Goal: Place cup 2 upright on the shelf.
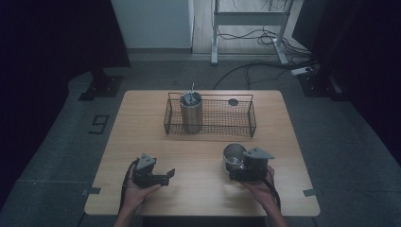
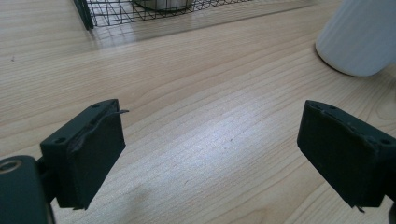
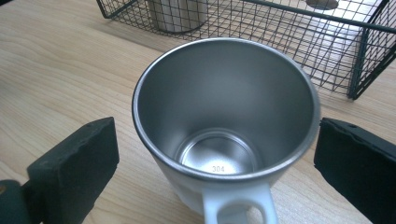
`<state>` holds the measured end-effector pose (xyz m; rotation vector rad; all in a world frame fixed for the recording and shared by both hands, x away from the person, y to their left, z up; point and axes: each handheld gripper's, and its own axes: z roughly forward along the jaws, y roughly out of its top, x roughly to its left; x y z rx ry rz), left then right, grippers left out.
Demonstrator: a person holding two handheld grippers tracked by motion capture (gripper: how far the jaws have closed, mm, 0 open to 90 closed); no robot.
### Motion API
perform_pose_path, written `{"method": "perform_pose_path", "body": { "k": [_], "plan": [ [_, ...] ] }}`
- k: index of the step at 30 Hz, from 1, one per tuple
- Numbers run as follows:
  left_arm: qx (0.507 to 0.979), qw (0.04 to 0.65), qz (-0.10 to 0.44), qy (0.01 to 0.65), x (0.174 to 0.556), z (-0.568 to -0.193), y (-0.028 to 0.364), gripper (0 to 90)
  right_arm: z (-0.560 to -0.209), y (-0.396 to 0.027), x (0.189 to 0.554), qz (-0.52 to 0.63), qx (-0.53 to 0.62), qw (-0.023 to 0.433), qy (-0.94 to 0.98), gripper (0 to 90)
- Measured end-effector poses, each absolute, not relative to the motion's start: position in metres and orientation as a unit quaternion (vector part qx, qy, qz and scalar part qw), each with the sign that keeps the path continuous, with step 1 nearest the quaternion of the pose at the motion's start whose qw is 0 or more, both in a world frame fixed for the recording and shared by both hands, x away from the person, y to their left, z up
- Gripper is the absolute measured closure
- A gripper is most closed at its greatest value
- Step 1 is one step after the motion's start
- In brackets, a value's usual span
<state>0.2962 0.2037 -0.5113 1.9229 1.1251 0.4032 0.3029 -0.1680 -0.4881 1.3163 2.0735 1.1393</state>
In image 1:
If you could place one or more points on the stainless steel tumbler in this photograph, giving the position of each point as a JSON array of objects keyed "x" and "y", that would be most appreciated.
[{"x": 191, "y": 113}]

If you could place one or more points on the metal utensil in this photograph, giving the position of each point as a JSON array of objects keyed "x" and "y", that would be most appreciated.
[{"x": 191, "y": 94}]

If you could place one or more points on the white power strip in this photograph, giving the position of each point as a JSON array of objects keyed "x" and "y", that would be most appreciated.
[{"x": 301, "y": 71}]

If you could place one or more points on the white mug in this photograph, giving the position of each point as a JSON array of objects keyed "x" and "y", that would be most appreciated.
[{"x": 231, "y": 156}]

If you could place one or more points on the person's right hand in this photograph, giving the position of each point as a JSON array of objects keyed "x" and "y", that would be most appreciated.
[{"x": 260, "y": 192}]

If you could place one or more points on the dark curtain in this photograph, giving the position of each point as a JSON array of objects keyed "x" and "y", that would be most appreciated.
[
  {"x": 47, "y": 63},
  {"x": 365, "y": 47}
]

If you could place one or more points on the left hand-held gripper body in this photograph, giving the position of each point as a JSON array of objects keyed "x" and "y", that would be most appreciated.
[{"x": 145, "y": 173}]

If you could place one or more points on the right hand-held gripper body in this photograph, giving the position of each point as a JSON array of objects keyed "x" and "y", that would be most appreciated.
[{"x": 257, "y": 167}]

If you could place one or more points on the person's left hand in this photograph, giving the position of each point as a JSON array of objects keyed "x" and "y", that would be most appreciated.
[{"x": 137, "y": 195}]

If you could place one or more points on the grey tape piece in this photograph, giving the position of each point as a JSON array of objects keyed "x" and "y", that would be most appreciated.
[
  {"x": 91, "y": 190},
  {"x": 309, "y": 192}
]

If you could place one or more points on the white cabinet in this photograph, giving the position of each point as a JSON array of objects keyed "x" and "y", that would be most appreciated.
[{"x": 154, "y": 22}]

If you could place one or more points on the black stand base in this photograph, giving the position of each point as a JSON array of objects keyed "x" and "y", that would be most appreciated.
[
  {"x": 318, "y": 85},
  {"x": 102, "y": 86}
]

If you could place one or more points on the black round table grommet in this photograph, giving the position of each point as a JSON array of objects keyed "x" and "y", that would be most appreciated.
[{"x": 233, "y": 101}]

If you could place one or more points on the white desk frame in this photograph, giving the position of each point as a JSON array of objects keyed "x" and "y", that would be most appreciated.
[{"x": 249, "y": 18}]

